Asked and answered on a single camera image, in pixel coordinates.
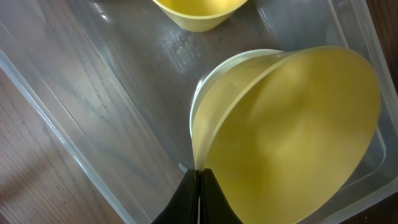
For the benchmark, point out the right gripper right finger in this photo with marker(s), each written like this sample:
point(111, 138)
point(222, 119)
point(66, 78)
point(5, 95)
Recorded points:
point(214, 207)

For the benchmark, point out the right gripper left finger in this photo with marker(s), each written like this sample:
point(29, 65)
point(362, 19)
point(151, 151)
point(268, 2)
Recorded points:
point(183, 206)

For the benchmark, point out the white plastic bowl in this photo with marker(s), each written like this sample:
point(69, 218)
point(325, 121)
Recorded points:
point(205, 84)

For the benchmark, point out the yellow plastic bowl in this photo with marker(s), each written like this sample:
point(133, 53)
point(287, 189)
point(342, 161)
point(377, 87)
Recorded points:
point(283, 132)

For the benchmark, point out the yellow plastic cup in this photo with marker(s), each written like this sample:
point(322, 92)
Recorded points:
point(199, 15)

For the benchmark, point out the clear plastic storage container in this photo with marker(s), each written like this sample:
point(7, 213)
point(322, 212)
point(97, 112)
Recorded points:
point(115, 82)

